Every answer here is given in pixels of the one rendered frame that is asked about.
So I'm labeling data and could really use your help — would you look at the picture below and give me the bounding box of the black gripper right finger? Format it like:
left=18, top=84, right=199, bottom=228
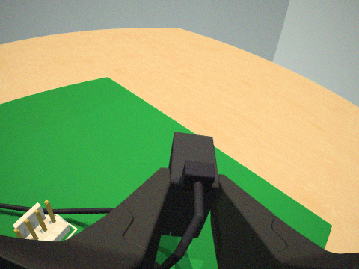
left=209, top=174, right=359, bottom=269

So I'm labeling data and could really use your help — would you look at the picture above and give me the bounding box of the green circuit board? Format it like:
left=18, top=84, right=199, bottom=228
left=0, top=77, right=332, bottom=269

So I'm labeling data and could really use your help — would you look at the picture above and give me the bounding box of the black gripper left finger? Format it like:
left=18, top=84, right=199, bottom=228
left=0, top=167, right=171, bottom=269

